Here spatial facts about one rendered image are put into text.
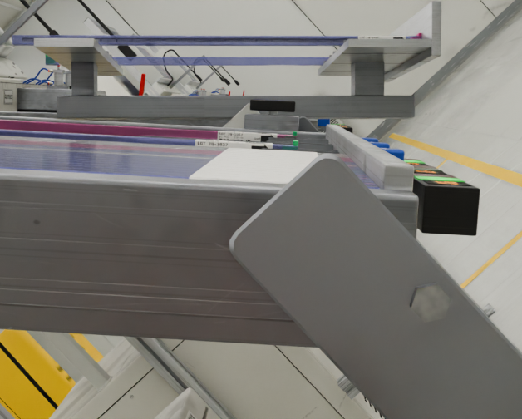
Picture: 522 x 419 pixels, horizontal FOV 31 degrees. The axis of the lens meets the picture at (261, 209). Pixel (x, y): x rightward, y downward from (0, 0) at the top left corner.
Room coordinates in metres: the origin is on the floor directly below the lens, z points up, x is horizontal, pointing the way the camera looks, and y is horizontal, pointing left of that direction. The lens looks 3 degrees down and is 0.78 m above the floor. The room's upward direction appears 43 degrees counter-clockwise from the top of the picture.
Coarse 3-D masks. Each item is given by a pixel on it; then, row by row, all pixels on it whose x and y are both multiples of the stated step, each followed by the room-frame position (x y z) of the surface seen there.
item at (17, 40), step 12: (12, 36) 1.17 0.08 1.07; (24, 36) 1.17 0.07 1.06; (36, 36) 1.17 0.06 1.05; (48, 36) 1.17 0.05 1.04; (60, 36) 1.17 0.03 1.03; (72, 36) 1.17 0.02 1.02; (84, 36) 1.17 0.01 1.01; (96, 36) 1.17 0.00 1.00; (108, 36) 1.17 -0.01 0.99; (120, 36) 1.17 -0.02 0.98; (132, 36) 1.17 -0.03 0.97; (144, 36) 1.17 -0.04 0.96; (156, 36) 1.17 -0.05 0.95; (168, 36) 1.17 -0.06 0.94; (180, 36) 1.17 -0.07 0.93; (192, 36) 1.17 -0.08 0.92; (204, 36) 1.17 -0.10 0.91; (216, 36) 1.17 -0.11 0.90; (228, 36) 1.18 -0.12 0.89; (240, 36) 1.18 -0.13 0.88; (252, 36) 1.18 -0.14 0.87; (264, 36) 1.18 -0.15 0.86; (276, 36) 1.18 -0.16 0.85; (288, 36) 1.18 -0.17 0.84; (300, 36) 1.18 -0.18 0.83; (312, 36) 1.18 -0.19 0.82; (324, 36) 1.18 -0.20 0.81; (336, 36) 1.18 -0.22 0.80; (348, 36) 1.18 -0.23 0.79; (408, 36) 1.18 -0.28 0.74
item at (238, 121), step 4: (248, 104) 1.26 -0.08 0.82; (244, 108) 1.26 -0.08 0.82; (248, 108) 1.26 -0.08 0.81; (240, 112) 1.26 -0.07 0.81; (244, 112) 1.26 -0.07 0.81; (248, 112) 1.26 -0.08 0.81; (252, 112) 1.26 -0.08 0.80; (256, 112) 1.26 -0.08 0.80; (236, 116) 1.26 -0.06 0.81; (240, 116) 1.26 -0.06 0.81; (232, 120) 1.26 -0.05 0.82; (236, 120) 1.26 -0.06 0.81; (240, 120) 1.26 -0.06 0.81; (228, 124) 1.26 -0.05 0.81; (232, 124) 1.26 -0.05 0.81; (236, 124) 1.26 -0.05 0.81; (240, 124) 1.26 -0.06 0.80
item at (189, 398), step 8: (184, 392) 1.07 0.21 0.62; (192, 392) 1.07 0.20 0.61; (176, 400) 1.07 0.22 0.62; (184, 400) 1.04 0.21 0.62; (192, 400) 1.05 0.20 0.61; (200, 400) 1.07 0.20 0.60; (168, 408) 1.07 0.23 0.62; (176, 408) 1.02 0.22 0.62; (184, 408) 1.01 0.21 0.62; (192, 408) 1.03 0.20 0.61; (200, 408) 1.05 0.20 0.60; (208, 408) 1.07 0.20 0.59; (160, 416) 1.06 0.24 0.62; (168, 416) 1.03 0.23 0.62; (176, 416) 0.99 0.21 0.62; (184, 416) 0.99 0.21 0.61; (192, 416) 1.01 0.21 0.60; (200, 416) 1.03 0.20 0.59; (208, 416) 1.05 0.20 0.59; (216, 416) 1.08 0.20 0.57
